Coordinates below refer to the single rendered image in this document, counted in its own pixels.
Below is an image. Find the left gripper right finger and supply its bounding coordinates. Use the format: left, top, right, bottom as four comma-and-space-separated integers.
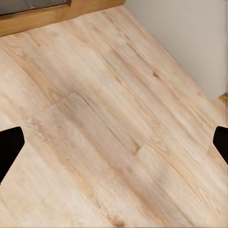
213, 126, 228, 165

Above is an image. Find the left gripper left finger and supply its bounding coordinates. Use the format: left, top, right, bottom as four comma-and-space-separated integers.
0, 126, 25, 183

